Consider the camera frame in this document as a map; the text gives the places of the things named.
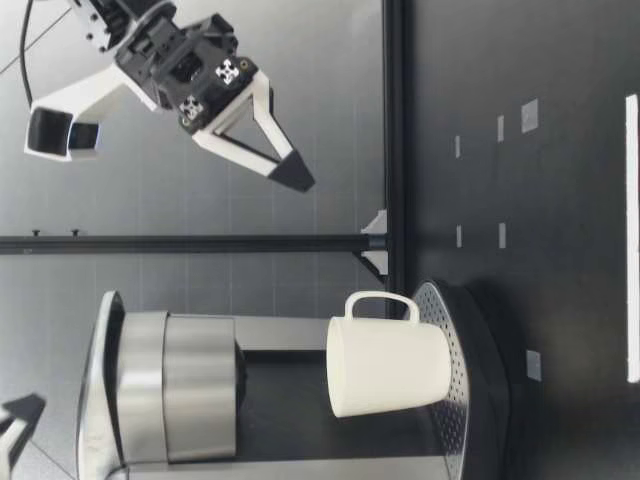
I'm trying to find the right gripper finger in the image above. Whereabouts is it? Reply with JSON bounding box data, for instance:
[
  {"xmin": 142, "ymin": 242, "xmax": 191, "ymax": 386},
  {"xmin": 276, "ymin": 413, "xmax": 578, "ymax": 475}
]
[{"xmin": 192, "ymin": 69, "xmax": 317, "ymax": 194}]

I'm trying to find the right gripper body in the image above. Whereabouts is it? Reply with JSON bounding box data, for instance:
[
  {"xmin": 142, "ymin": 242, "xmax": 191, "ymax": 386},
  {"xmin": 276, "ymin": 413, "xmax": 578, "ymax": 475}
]
[{"xmin": 115, "ymin": 14, "xmax": 259, "ymax": 135}]

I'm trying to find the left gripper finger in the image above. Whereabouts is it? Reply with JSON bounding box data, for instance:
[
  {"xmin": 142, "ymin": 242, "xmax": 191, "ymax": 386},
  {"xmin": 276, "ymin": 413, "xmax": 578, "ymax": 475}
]
[{"xmin": 0, "ymin": 393, "xmax": 47, "ymax": 467}]

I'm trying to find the white mug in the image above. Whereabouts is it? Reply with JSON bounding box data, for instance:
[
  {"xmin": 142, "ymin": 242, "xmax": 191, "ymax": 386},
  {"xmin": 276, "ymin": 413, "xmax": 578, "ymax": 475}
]
[{"xmin": 325, "ymin": 290, "xmax": 454, "ymax": 419}]

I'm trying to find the coffee machine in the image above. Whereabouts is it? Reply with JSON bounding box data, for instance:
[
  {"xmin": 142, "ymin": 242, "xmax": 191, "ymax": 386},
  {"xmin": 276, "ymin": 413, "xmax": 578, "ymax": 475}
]
[{"xmin": 77, "ymin": 279, "xmax": 522, "ymax": 480}]

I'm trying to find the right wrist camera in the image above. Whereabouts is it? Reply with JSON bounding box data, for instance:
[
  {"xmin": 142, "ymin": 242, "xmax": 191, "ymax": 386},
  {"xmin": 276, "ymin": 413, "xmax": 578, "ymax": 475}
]
[{"xmin": 23, "ymin": 62, "xmax": 162, "ymax": 164}]

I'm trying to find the black frame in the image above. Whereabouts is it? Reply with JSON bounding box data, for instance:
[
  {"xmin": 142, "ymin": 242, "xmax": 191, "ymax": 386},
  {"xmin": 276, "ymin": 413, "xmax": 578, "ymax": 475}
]
[{"xmin": 0, "ymin": 0, "xmax": 407, "ymax": 294}]

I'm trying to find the white corner bracket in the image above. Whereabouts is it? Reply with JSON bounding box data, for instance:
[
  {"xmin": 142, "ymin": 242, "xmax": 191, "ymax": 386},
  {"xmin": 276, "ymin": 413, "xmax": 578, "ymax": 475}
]
[
  {"xmin": 358, "ymin": 251, "xmax": 390, "ymax": 277},
  {"xmin": 359, "ymin": 208, "xmax": 390, "ymax": 237}
]

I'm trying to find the black cable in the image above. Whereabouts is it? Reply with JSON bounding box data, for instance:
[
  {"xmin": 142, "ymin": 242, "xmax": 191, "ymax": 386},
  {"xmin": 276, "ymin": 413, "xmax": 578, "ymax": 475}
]
[{"xmin": 17, "ymin": 0, "xmax": 37, "ymax": 107}]

